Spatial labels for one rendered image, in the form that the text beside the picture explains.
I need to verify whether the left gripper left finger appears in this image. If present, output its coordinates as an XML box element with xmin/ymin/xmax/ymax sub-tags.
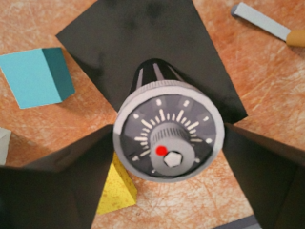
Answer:
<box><xmin>0</xmin><ymin>124</ymin><xmax>114</xmax><ymax>229</ymax></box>

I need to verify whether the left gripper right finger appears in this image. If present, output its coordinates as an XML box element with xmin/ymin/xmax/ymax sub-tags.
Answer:
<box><xmin>221</xmin><ymin>123</ymin><xmax>305</xmax><ymax>229</ymax></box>

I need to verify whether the black square mat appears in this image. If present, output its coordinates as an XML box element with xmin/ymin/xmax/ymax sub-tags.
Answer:
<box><xmin>55</xmin><ymin>0</ymin><xmax>248</xmax><ymax>125</ymax></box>

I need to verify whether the hand coffee grinder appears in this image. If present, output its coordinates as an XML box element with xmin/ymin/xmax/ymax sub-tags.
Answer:
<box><xmin>112</xmin><ymin>58</ymin><xmax>224</xmax><ymax>183</ymax></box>

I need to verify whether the tall white rectangular block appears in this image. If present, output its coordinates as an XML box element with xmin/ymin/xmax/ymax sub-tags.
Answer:
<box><xmin>0</xmin><ymin>127</ymin><xmax>11</xmax><ymax>165</ymax></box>

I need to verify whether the teal cube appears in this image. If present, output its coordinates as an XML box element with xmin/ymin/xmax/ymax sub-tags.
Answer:
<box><xmin>0</xmin><ymin>47</ymin><xmax>75</xmax><ymax>109</ymax></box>

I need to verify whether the yellow sponge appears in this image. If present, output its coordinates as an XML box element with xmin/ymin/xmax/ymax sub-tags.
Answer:
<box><xmin>97</xmin><ymin>151</ymin><xmax>137</xmax><ymax>215</ymax></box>

